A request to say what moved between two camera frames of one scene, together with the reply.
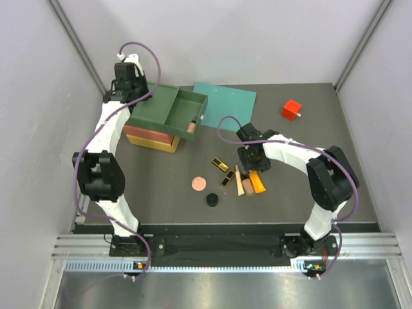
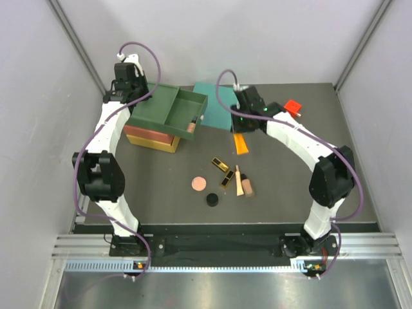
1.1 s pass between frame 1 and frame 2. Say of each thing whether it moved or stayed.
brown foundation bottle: stayed
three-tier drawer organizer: stayed
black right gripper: moved
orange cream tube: moved
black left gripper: stayed
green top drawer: stayed
